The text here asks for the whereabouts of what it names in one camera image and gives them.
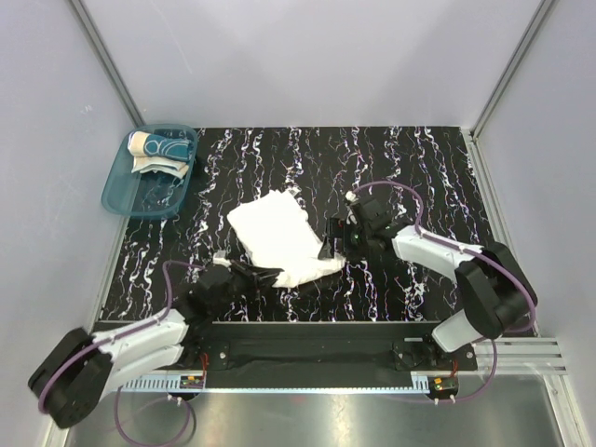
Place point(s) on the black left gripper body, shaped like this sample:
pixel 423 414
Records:
pixel 240 283

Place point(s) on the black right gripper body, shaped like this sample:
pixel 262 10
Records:
pixel 355 243

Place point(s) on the white towel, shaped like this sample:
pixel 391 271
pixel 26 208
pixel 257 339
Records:
pixel 275 233

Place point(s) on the teal beige Doraemon towel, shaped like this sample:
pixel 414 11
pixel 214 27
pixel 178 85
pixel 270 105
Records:
pixel 158 154

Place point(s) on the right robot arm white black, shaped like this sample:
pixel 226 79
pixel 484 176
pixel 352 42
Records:
pixel 495 294

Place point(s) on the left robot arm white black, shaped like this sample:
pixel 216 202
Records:
pixel 85 366

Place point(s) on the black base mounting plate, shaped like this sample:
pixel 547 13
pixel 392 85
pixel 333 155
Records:
pixel 407 346

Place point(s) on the left small circuit board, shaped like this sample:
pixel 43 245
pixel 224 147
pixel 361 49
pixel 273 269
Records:
pixel 192 382

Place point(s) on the small circuit board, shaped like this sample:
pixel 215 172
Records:
pixel 445 384
pixel 192 382

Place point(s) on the teal transparent plastic bin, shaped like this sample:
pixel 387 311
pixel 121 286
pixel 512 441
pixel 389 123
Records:
pixel 148 196

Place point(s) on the right small circuit board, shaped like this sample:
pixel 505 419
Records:
pixel 445 384

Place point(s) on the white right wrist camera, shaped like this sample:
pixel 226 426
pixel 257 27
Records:
pixel 351 197

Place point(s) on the aluminium frame rail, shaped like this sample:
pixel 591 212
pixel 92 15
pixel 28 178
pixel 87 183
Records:
pixel 515 356

